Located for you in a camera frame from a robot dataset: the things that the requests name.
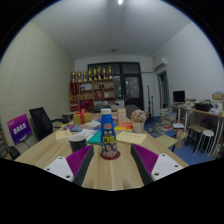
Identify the cluttered side desk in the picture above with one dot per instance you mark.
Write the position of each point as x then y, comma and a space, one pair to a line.
203, 111

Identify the black computer monitor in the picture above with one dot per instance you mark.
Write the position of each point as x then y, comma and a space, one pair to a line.
179, 96

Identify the orange book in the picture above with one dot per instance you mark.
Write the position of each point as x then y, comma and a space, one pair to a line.
125, 126

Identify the black framed glass door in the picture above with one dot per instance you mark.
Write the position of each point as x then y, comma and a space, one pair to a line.
131, 86

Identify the small orange standing box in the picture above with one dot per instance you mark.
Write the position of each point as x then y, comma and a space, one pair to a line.
121, 115

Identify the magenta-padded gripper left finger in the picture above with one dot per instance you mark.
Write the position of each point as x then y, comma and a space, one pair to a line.
78, 160

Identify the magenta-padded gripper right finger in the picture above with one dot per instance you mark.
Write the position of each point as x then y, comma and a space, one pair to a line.
146, 159

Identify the purple sign board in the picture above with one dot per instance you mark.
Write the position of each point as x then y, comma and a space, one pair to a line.
19, 129

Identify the pink flowers in white pot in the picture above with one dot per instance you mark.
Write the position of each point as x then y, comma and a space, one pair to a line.
138, 116

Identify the black chair armrest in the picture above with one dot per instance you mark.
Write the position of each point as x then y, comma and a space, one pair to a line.
13, 152

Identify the yellow gift box red ribbon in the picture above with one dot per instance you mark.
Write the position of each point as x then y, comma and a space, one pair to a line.
82, 118

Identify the blue drink bottle white cap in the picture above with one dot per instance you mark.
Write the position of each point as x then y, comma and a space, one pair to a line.
108, 133

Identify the teal book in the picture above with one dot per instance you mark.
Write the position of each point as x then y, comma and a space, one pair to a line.
95, 138

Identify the beige book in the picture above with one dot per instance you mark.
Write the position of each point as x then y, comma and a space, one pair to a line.
63, 135

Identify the black office chair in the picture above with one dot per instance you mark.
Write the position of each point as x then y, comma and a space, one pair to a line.
40, 121

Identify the wooden shelf unit with trophies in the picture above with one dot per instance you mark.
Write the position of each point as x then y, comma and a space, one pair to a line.
91, 91

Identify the ceiling tube light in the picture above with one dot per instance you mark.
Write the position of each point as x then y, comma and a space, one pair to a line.
120, 2

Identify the white wall air conditioner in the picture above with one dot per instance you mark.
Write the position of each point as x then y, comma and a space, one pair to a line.
160, 63

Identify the white paper booklet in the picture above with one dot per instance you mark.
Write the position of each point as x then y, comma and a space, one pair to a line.
86, 133

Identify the small round side table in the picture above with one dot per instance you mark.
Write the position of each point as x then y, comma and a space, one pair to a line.
67, 115

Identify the black cup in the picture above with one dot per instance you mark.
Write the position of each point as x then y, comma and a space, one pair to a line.
78, 144

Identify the white round stool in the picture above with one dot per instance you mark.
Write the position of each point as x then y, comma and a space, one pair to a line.
206, 133

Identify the pale yellow book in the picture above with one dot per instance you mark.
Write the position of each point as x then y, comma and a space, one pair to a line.
131, 137

